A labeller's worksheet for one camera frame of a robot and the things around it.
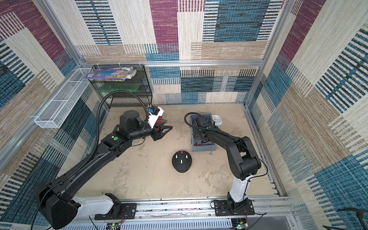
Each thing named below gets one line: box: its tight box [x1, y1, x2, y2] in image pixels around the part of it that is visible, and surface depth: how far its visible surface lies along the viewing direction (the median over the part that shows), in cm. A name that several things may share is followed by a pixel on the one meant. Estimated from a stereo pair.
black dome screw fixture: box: [172, 150, 193, 173], surface depth 85 cm
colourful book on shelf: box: [83, 66, 137, 81], surface depth 83 cm
